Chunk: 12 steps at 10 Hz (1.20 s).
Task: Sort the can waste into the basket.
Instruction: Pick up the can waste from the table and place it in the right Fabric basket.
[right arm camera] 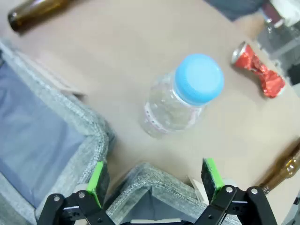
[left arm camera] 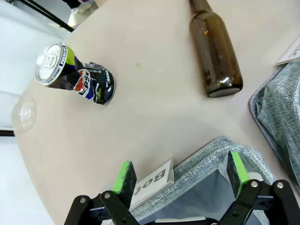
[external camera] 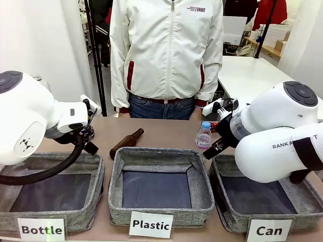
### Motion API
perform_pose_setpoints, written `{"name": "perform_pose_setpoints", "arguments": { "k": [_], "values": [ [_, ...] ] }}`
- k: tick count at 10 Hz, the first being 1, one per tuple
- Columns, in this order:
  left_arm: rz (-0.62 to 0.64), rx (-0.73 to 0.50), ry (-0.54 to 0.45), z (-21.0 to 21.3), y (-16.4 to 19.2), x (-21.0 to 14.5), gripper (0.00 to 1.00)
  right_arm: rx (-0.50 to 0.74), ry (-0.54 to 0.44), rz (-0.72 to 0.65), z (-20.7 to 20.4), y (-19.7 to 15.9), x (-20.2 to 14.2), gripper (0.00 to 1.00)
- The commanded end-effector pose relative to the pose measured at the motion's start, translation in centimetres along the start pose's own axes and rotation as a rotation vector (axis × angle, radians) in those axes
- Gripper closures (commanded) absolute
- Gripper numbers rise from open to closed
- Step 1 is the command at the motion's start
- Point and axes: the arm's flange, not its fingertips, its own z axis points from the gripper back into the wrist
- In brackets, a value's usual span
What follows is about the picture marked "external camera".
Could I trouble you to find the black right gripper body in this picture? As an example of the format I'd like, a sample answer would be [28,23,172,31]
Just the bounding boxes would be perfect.
[216,110,239,149]

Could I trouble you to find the white background table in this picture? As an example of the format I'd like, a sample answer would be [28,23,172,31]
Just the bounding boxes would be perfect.
[218,55,303,101]

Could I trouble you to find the white Can label card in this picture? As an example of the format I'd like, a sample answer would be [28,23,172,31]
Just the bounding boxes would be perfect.
[246,218,293,242]

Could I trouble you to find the white Bottle label card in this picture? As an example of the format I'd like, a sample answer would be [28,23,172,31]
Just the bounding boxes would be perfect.
[17,217,66,242]

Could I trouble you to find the grey fabric basket for plastic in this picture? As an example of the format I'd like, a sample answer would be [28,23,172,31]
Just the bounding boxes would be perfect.
[108,147,215,229]

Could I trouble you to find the white Plastic label card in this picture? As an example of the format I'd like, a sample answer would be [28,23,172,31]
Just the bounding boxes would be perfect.
[129,211,174,239]

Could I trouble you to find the grey fabric basket for bottles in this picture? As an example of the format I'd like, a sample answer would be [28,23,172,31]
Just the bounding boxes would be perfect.
[0,151,106,234]

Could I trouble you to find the clear plastic water bottle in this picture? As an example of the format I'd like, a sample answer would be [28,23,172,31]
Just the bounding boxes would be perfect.
[194,121,212,150]

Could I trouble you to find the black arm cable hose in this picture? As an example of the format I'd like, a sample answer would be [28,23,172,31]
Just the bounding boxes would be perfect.
[289,137,323,185]
[0,136,86,187]

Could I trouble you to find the grey fabric basket for cans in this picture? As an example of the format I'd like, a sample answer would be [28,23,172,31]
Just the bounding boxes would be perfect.
[209,153,323,234]

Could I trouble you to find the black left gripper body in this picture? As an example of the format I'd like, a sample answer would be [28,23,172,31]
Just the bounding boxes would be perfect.
[79,108,98,146]

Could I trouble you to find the black slanted pole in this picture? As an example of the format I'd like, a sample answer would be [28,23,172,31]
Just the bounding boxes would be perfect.
[254,0,278,59]

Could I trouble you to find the white power strip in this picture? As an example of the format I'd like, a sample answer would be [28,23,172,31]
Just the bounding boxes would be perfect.
[202,99,224,117]

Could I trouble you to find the white background board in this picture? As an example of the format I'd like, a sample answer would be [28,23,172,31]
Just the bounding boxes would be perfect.
[223,16,248,46]

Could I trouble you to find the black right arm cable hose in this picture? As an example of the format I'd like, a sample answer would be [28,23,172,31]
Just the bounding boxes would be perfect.
[289,137,323,185]

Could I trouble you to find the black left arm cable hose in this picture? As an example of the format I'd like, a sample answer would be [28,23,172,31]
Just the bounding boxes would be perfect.
[0,136,86,187]

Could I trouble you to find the brown glass bottle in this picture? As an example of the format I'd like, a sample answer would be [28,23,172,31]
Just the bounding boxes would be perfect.
[109,128,145,160]

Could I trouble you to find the stack of white boxes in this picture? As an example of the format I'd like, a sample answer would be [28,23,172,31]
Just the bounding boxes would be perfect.
[259,21,291,50]

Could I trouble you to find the person in white jacket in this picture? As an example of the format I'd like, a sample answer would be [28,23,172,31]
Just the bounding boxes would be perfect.
[109,0,225,120]

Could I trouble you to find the black tripod stand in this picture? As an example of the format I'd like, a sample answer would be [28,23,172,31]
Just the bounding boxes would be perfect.
[84,0,108,117]

